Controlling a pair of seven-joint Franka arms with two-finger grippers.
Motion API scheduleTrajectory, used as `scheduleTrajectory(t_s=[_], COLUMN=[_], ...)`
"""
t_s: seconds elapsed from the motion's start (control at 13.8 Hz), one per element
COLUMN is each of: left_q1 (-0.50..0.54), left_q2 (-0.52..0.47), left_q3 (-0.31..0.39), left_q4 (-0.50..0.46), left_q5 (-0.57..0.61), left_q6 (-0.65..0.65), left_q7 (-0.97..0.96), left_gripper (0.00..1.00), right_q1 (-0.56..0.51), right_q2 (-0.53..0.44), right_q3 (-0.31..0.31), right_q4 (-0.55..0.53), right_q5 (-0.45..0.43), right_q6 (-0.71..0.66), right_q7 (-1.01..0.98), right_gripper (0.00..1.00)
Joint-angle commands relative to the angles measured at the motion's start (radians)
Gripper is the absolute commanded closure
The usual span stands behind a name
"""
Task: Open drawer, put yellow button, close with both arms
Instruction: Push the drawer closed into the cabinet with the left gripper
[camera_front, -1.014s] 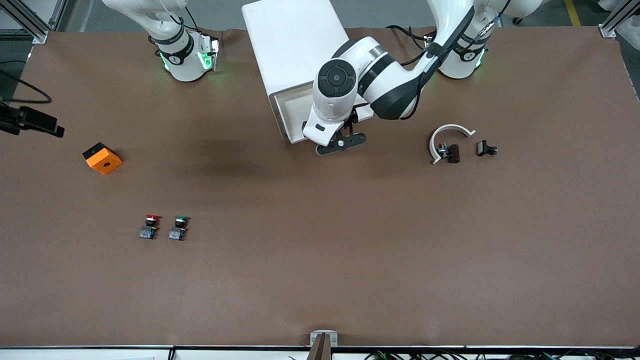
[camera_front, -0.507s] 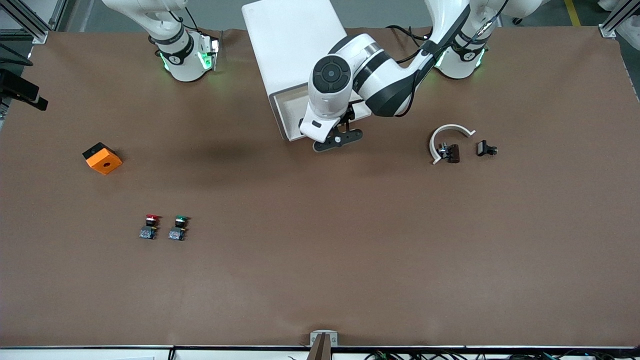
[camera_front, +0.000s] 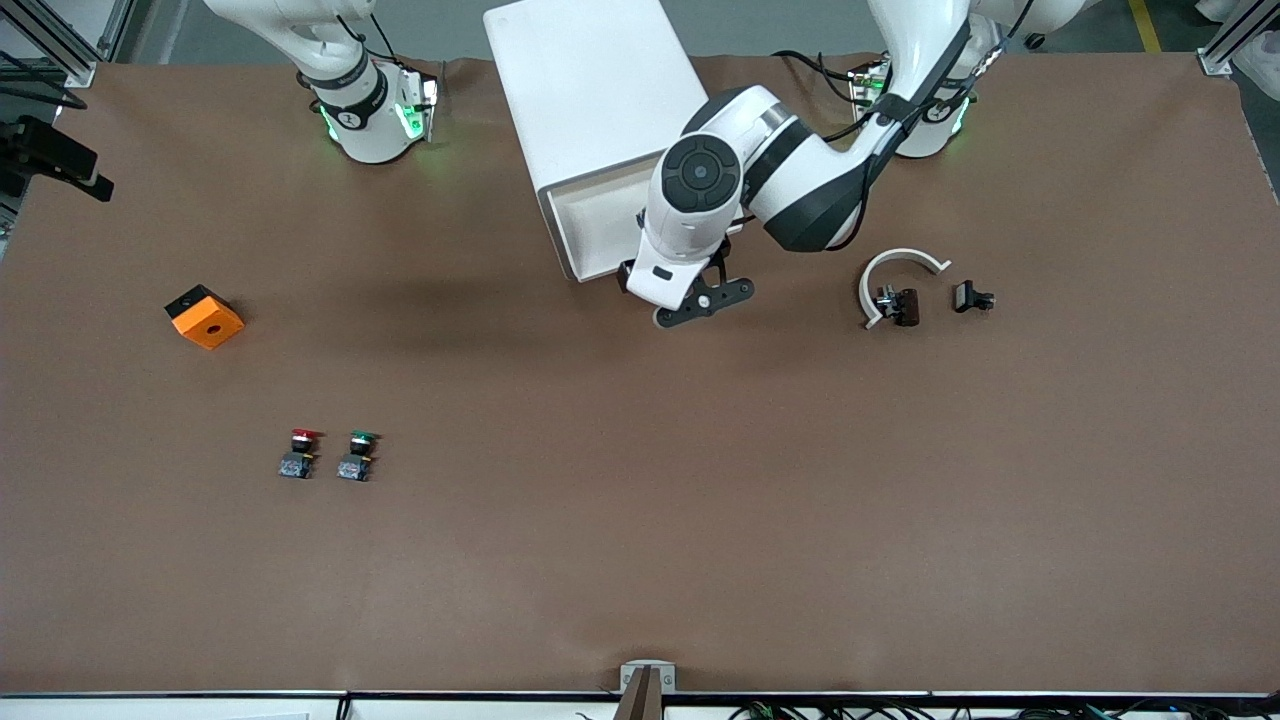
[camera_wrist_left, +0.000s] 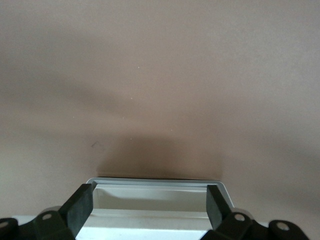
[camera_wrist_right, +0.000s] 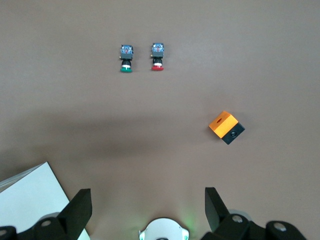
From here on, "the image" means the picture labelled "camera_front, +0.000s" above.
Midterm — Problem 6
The brown paper table cover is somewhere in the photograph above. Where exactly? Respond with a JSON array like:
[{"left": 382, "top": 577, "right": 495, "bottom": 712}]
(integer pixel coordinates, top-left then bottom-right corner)
[{"left": 0, "top": 52, "right": 1280, "bottom": 696}]

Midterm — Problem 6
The aluminium frame profile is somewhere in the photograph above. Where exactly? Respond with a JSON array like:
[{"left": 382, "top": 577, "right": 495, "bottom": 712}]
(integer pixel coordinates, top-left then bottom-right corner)
[
  {"left": 1197, "top": 0, "right": 1280, "bottom": 77},
  {"left": 0, "top": 0, "right": 136, "bottom": 89}
]

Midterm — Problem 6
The black base power cable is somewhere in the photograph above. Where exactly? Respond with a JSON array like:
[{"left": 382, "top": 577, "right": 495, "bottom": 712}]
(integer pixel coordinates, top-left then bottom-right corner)
[{"left": 770, "top": 48, "right": 863, "bottom": 106}]

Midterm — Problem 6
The small black brown part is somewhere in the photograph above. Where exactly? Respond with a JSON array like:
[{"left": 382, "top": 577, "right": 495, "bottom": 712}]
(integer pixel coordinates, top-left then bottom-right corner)
[{"left": 875, "top": 286, "right": 921, "bottom": 328}]

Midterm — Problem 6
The white curved plastic piece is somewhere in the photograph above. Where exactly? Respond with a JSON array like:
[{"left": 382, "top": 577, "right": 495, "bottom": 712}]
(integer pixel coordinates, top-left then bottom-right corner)
[{"left": 858, "top": 248, "right": 953, "bottom": 331}]

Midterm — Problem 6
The red push button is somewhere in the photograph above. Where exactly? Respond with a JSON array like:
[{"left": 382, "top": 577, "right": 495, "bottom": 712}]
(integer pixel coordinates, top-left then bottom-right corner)
[{"left": 279, "top": 429, "right": 323, "bottom": 481}]

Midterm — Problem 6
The white drawer cabinet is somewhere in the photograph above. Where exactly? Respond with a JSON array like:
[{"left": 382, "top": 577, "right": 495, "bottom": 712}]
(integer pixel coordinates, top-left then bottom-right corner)
[{"left": 483, "top": 0, "right": 713, "bottom": 201}]

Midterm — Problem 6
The black cable bundle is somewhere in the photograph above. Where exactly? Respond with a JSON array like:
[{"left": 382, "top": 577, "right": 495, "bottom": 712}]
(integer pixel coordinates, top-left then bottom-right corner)
[{"left": 730, "top": 700, "right": 1280, "bottom": 720}]

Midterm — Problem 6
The grey metal bracket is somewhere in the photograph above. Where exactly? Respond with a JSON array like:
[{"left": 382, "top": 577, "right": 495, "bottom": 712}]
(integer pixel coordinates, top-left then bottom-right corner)
[{"left": 619, "top": 660, "right": 677, "bottom": 720}]

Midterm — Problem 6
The green push button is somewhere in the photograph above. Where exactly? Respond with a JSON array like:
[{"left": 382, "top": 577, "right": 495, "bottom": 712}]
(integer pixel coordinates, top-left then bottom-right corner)
[{"left": 337, "top": 431, "right": 381, "bottom": 483}]

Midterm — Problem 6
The orange box with hole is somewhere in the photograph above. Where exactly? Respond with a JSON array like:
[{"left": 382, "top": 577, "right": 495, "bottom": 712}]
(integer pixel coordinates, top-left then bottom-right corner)
[{"left": 164, "top": 284, "right": 246, "bottom": 351}]

